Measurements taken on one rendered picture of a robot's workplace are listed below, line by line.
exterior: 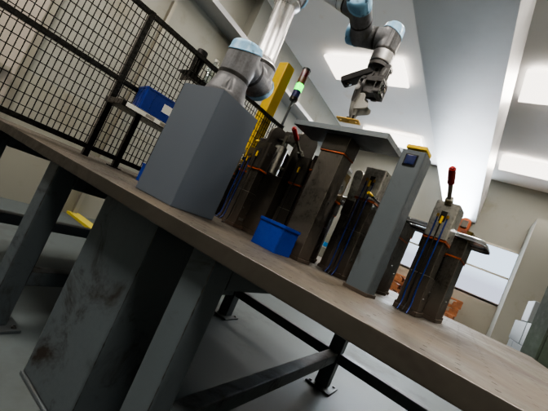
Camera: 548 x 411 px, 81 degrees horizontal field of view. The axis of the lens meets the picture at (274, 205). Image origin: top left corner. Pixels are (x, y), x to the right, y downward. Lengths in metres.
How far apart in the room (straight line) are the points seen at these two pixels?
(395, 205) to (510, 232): 6.98
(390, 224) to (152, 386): 0.72
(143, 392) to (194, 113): 0.79
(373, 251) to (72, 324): 0.93
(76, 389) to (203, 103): 0.92
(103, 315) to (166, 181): 0.43
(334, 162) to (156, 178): 0.59
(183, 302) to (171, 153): 0.51
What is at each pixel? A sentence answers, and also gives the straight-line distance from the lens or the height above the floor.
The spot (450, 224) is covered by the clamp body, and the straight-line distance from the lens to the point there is 1.10.
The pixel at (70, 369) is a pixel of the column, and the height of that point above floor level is 0.15.
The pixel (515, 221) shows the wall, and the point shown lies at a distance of 7.98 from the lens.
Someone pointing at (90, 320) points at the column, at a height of 0.30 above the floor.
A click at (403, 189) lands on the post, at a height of 1.02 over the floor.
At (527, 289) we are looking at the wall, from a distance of 6.95.
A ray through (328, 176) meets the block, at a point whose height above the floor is 1.00.
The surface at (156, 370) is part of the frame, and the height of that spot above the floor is 0.37.
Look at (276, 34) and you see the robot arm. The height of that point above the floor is 1.46.
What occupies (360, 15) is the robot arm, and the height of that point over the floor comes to 1.50.
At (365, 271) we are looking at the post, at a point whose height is 0.77.
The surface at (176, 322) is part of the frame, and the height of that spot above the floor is 0.49.
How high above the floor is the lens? 0.78
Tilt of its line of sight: 3 degrees up
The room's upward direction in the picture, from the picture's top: 24 degrees clockwise
